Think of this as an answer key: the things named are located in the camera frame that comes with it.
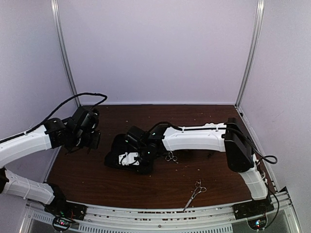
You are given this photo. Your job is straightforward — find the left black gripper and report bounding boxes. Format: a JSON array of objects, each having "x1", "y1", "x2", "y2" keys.
[{"x1": 70, "y1": 130, "x2": 101, "y2": 149}]

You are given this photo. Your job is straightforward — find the black zippered tool case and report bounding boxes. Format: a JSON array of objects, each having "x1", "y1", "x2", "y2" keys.
[{"x1": 104, "y1": 133, "x2": 154, "y2": 175}]

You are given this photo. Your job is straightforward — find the silver hair scissors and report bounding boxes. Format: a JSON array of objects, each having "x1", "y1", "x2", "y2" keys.
[{"x1": 183, "y1": 179, "x2": 207, "y2": 212}]

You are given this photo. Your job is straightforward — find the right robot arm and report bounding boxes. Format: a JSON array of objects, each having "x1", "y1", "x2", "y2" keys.
[{"x1": 119, "y1": 118, "x2": 268, "y2": 215}]

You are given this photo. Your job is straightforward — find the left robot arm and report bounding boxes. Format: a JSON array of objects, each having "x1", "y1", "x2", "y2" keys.
[{"x1": 0, "y1": 107, "x2": 101, "y2": 216}]

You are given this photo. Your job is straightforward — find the silver thinning scissors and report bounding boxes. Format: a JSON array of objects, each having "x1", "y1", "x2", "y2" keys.
[{"x1": 165, "y1": 151, "x2": 178, "y2": 164}]

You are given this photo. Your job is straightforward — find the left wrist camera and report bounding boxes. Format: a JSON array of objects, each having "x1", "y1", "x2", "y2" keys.
[{"x1": 66, "y1": 106, "x2": 99, "y2": 134}]

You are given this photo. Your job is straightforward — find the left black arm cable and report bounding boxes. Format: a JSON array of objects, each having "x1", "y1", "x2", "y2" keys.
[{"x1": 24, "y1": 92, "x2": 108, "y2": 133}]

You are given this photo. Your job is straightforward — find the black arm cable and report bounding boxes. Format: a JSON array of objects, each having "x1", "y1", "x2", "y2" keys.
[
  {"x1": 225, "y1": 126, "x2": 281, "y2": 214},
  {"x1": 24, "y1": 92, "x2": 108, "y2": 133}
]

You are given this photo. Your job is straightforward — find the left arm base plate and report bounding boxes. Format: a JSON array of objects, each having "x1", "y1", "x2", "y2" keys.
[{"x1": 43, "y1": 202, "x2": 87, "y2": 220}]

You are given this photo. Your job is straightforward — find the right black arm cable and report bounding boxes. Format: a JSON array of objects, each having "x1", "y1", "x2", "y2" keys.
[{"x1": 225, "y1": 126, "x2": 281, "y2": 214}]

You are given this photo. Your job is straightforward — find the front aluminium rail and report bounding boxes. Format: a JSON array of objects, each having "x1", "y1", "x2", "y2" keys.
[{"x1": 18, "y1": 191, "x2": 303, "y2": 233}]

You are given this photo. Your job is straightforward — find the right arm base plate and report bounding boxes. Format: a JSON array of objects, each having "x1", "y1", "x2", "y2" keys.
[{"x1": 232, "y1": 200, "x2": 274, "y2": 220}]

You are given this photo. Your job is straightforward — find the left aluminium frame post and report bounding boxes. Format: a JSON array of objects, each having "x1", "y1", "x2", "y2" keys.
[{"x1": 51, "y1": 0, "x2": 77, "y2": 95}]

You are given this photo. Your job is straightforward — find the aluminium frame post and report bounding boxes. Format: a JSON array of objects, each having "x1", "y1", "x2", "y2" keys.
[
  {"x1": 235, "y1": 0, "x2": 265, "y2": 109},
  {"x1": 51, "y1": 0, "x2": 77, "y2": 95}
]

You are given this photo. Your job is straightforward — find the right aluminium frame post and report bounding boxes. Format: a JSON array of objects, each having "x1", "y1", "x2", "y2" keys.
[{"x1": 235, "y1": 0, "x2": 265, "y2": 109}]

